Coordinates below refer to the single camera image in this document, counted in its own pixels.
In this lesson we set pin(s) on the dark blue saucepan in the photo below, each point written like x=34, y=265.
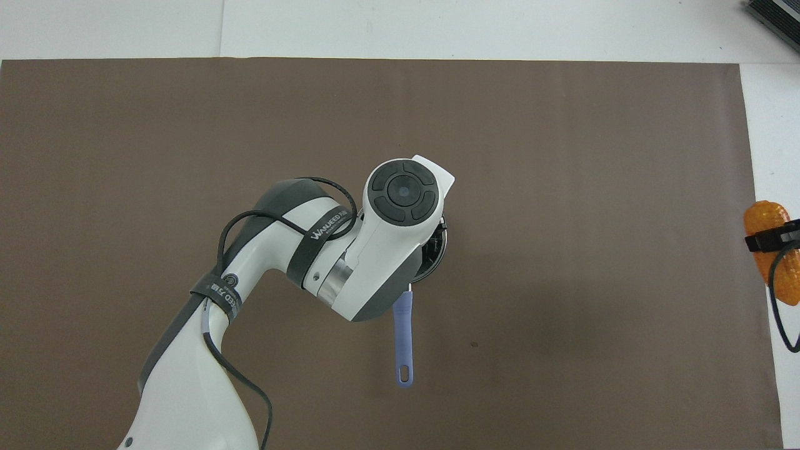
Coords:
x=404, y=337

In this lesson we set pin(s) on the yellow corn cob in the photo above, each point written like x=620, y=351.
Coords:
x=765, y=215

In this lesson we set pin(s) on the brown table mat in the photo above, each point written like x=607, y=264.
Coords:
x=562, y=156

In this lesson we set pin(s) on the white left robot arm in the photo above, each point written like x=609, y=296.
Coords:
x=381, y=250

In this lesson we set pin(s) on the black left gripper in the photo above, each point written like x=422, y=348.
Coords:
x=437, y=237

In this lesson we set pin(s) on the black ribbed device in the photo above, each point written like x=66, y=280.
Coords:
x=778, y=15

